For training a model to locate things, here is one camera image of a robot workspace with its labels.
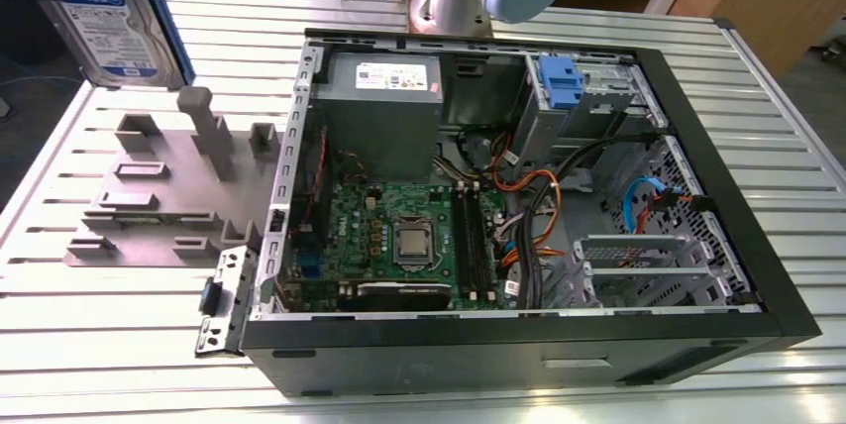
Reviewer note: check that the hard disk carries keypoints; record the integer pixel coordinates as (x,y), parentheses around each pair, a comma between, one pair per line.
(105,23)

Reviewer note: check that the silver disk bay cage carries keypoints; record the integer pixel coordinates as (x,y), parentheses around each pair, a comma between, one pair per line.
(647,271)

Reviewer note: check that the green motherboard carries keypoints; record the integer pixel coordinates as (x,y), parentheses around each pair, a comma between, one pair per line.
(356,206)

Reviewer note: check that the silver CPU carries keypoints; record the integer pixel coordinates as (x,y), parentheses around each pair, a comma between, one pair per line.
(416,242)

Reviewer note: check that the grey power supply unit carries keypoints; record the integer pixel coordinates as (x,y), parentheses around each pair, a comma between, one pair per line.
(376,137)

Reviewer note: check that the black RAM slot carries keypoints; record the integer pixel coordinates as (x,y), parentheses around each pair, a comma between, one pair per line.
(465,245)

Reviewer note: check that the CPU socket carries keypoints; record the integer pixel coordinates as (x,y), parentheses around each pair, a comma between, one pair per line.
(417,266)

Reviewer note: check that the black graphics card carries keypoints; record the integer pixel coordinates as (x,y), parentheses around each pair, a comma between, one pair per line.
(396,297)

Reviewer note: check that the grey optical drive bay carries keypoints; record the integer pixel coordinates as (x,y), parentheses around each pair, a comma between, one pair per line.
(561,132)

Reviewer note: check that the blue plastic drive latch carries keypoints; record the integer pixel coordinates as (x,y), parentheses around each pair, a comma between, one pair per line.
(561,82)

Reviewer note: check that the black PC case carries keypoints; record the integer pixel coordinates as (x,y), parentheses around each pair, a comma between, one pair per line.
(463,354)

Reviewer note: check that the grey parts rack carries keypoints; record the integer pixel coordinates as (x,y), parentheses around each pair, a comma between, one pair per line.
(184,196)

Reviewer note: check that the green RAM stick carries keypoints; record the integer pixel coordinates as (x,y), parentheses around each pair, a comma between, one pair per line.
(141,220)

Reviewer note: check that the black table corner cap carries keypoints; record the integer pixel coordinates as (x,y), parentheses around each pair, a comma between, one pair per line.
(722,23)

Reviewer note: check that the silver slot bracket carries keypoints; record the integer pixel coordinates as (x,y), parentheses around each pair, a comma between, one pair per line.
(231,265)

